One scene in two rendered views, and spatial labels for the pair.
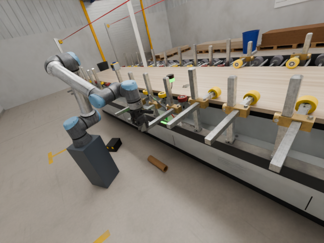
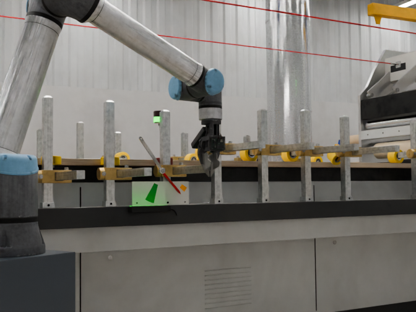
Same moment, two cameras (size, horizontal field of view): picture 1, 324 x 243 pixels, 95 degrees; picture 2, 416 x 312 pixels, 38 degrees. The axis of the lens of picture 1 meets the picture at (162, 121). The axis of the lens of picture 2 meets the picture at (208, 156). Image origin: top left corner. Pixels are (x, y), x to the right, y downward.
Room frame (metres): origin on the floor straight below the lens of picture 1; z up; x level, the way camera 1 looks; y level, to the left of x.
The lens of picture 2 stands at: (0.60, 2.40, 0.77)
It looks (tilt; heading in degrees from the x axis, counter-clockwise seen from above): 3 degrees up; 278
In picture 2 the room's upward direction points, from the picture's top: 1 degrees counter-clockwise
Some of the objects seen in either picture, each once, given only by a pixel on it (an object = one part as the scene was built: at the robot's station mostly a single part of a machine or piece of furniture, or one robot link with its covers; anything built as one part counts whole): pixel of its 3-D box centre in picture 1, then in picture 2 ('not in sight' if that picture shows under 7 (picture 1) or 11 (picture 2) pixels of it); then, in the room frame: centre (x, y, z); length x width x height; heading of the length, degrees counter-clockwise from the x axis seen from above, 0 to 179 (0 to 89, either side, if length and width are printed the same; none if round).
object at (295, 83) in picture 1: (284, 125); (305, 158); (0.52, -0.55, 0.91); 0.03 x 0.03 x 0.48; 36
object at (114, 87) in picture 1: (118, 90); (187, 88); (0.96, 0.23, 1.14); 0.12 x 0.12 x 0.09; 46
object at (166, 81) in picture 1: (171, 105); (164, 165); (1.12, -0.11, 0.87); 0.03 x 0.03 x 0.48; 36
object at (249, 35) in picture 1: (249, 42); not in sight; (5.72, -3.85, 0.35); 0.55 x 0.55 x 0.70
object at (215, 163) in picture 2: (144, 128); (215, 164); (0.88, 0.13, 0.86); 0.06 x 0.03 x 0.09; 126
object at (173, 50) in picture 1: (170, 51); not in sight; (9.72, -1.56, 0.23); 2.42 x 0.76 x 0.17; 123
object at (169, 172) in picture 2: (173, 108); (169, 171); (1.10, -0.12, 0.85); 0.13 x 0.06 x 0.05; 36
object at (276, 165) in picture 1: (293, 128); (320, 150); (0.45, -0.52, 0.95); 0.50 x 0.04 x 0.04; 126
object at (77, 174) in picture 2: (133, 105); (64, 176); (1.44, 0.24, 0.82); 0.43 x 0.03 x 0.04; 126
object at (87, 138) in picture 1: (81, 138); (8, 234); (1.35, 0.86, 0.65); 0.19 x 0.19 x 0.10
